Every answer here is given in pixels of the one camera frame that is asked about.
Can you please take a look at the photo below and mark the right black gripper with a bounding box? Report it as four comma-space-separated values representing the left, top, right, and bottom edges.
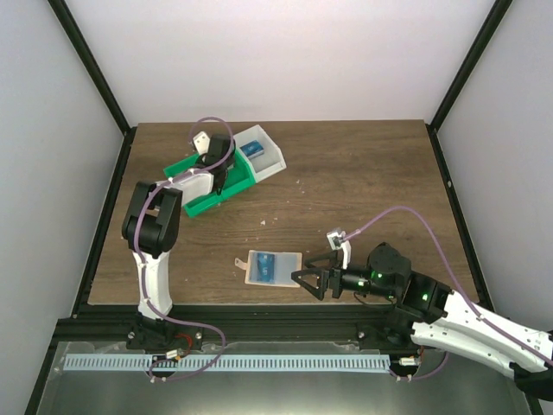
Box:
291, 252, 397, 300

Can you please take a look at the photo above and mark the blue credit card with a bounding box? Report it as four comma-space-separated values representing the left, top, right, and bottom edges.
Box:
251, 252, 276, 284

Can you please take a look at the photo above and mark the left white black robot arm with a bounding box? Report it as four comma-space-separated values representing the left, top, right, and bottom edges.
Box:
122, 133, 235, 349

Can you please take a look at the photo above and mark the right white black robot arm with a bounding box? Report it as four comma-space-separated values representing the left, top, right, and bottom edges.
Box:
291, 243, 552, 401

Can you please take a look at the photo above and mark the blue card stack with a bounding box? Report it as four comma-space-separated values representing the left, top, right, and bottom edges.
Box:
240, 140, 264, 160

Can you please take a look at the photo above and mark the middle green plastic bin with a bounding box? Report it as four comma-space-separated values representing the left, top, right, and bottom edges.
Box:
217, 149, 256, 202

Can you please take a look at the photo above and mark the green plastic bin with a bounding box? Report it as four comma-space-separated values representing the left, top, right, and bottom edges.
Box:
217, 149, 256, 202
163, 155, 223, 218

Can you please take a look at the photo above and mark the left green plastic bin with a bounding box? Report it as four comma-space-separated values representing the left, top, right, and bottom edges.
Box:
163, 155, 223, 218

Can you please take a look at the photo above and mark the white plastic bin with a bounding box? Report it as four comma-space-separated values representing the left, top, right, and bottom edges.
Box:
234, 124, 287, 183

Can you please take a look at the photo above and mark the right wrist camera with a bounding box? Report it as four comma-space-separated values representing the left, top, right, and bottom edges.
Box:
327, 228, 352, 269

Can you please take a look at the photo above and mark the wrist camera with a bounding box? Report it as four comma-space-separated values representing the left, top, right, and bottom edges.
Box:
191, 131, 211, 155
327, 228, 352, 269

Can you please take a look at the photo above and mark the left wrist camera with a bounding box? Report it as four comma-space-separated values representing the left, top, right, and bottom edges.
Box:
191, 131, 211, 155

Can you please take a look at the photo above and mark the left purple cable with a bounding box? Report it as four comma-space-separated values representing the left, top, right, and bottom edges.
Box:
134, 115, 236, 377

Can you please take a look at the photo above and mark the purple cable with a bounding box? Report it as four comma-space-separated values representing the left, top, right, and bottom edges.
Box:
134, 115, 236, 377
343, 205, 553, 368

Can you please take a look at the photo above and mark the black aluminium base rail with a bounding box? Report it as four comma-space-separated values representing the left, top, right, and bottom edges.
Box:
53, 303, 416, 353

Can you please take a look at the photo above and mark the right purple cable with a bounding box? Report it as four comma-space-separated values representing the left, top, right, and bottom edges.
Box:
343, 205, 553, 368

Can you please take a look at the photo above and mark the left black frame post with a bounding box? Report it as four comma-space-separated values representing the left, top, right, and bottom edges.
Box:
46, 0, 132, 136

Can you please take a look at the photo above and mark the black frame post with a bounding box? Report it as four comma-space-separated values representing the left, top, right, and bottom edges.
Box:
46, 0, 132, 136
429, 0, 514, 129

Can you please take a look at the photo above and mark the light blue slotted cable duct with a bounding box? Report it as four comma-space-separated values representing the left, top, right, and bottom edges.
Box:
63, 354, 391, 374

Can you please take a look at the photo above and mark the right black frame post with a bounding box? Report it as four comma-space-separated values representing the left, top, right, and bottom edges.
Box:
429, 0, 514, 129

